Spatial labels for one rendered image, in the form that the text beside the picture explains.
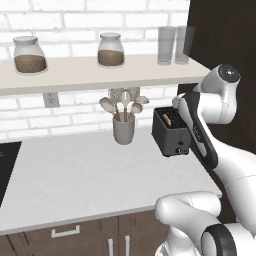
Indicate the glass jar with brown contents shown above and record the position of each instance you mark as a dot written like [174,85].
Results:
[29,56]
[110,51]

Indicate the black hob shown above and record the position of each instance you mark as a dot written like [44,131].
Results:
[7,166]

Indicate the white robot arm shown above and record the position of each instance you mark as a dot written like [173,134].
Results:
[233,173]

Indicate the beige wall shelf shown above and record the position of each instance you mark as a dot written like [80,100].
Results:
[83,75]

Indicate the toaster knob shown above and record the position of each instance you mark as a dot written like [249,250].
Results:
[178,150]

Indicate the dark brown tall cabinet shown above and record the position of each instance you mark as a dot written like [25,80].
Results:
[226,33]

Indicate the grey utensil pot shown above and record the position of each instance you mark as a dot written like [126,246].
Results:
[124,132]

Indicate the brown drawer front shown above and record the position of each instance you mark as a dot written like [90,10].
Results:
[90,233]

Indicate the dark grey toaster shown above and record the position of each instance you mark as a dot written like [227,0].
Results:
[170,140]

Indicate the toasted bread slice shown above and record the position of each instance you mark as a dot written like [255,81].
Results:
[167,120]

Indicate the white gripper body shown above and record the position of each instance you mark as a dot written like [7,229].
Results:
[177,100]

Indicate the brown cupboard door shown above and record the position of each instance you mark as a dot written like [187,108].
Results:
[143,233]

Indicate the toaster lever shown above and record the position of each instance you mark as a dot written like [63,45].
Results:
[180,142]

